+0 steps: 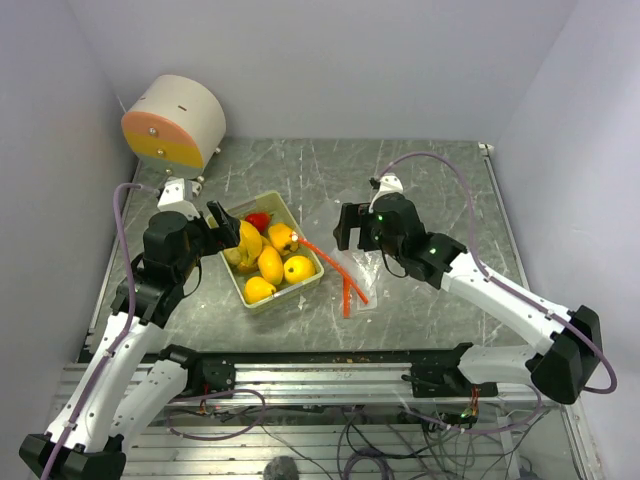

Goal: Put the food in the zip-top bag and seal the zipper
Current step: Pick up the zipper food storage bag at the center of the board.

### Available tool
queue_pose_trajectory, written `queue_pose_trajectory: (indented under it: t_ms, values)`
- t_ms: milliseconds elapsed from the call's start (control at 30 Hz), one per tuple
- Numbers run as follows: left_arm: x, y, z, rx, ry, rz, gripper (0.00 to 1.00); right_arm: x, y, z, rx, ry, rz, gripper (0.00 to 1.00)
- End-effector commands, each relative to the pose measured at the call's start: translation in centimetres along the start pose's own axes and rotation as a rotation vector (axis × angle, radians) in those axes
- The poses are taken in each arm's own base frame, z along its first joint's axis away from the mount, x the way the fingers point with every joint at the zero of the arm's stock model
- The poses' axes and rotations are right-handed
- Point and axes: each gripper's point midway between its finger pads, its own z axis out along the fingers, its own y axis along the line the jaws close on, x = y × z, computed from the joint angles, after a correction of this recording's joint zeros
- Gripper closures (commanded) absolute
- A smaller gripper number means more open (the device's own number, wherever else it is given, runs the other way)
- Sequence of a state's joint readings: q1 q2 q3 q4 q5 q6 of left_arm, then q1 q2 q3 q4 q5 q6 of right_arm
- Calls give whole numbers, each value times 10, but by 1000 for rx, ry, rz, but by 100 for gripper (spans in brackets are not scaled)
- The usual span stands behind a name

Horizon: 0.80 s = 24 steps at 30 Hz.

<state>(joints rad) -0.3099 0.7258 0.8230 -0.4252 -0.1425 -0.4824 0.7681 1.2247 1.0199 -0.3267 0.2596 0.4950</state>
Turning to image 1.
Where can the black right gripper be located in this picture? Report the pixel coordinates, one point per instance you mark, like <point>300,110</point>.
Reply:
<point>352,216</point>

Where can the tan potato toy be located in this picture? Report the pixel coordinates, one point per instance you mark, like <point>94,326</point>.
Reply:
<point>233,256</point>

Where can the yellow orange toy fruit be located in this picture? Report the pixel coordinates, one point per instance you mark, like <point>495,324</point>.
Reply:
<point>257,289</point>

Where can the red strawberry toy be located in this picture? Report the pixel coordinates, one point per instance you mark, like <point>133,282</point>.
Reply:
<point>259,220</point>

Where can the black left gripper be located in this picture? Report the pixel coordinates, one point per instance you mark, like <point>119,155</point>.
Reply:
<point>227,225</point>

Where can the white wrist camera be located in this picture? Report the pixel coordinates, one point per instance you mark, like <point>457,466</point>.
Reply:
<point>385,185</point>
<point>178,195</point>

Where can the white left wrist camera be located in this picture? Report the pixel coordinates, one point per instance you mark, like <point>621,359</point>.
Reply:
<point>178,195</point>

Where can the yellow bell pepper toy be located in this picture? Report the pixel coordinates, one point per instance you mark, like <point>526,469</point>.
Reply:
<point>280,237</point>

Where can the yellow lemon toy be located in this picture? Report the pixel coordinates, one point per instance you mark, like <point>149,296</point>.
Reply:
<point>298,269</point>

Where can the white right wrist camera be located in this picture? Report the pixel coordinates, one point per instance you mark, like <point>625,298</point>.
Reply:
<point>385,185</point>

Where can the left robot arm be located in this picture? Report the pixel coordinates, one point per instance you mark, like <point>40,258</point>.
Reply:
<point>91,436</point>

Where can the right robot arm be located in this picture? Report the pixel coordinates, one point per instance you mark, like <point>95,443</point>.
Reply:
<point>564,346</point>

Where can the yellow banana bunch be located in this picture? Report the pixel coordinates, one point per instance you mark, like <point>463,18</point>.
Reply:
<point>250,247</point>

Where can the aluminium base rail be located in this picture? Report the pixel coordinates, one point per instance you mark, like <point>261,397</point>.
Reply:
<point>320,378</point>

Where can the clear zip bag red zipper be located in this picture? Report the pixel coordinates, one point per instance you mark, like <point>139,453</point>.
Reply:
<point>363,267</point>

